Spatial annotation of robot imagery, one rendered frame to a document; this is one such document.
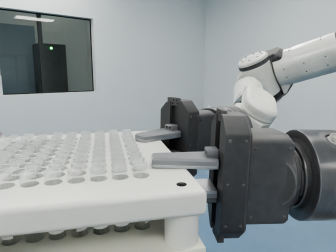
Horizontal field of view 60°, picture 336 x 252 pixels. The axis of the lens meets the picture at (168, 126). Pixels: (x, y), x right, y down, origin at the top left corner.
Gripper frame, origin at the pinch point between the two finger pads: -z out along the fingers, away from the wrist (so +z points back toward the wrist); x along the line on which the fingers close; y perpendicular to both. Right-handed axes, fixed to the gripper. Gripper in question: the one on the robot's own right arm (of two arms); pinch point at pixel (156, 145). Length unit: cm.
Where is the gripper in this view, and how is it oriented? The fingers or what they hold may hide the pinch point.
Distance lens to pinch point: 39.3
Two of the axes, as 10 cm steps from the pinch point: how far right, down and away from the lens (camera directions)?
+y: -7.0, -1.4, 7.0
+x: -0.2, 9.8, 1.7
